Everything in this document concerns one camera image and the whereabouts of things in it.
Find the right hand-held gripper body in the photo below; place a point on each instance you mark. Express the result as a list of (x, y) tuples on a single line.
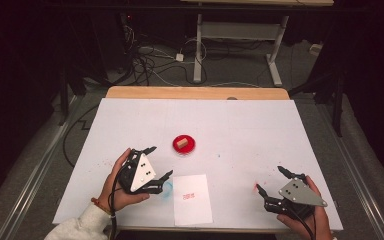
[(300, 195)]

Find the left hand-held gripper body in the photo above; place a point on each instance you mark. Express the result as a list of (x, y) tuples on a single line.
[(141, 173)]

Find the wooden stamp block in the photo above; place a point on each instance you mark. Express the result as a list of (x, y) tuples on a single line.
[(181, 143)]

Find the round red ink pad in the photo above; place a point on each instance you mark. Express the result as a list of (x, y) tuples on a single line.
[(190, 145)]

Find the person's left hand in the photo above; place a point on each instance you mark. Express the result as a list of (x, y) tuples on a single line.
[(111, 186)]

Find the person's right hand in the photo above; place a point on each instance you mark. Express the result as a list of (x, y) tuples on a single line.
[(320, 226)]

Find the white paper sheet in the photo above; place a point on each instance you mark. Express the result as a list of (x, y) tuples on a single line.
[(193, 210)]

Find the wooden table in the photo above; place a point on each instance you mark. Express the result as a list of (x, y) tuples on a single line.
[(180, 92)]

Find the white board table cover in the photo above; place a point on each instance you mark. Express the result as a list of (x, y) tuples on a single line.
[(233, 126)]

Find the black metal stand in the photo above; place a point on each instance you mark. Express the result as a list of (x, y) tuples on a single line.
[(65, 96), (337, 100)]

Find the white power adapter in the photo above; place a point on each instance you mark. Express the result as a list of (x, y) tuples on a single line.
[(179, 57)]

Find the small white box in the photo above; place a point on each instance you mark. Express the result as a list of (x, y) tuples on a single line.
[(316, 49)]

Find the desk with white legs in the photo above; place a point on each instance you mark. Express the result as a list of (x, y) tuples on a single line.
[(240, 31)]

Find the aluminium floor rail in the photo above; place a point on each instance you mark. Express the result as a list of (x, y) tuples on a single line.
[(36, 180), (356, 173)]

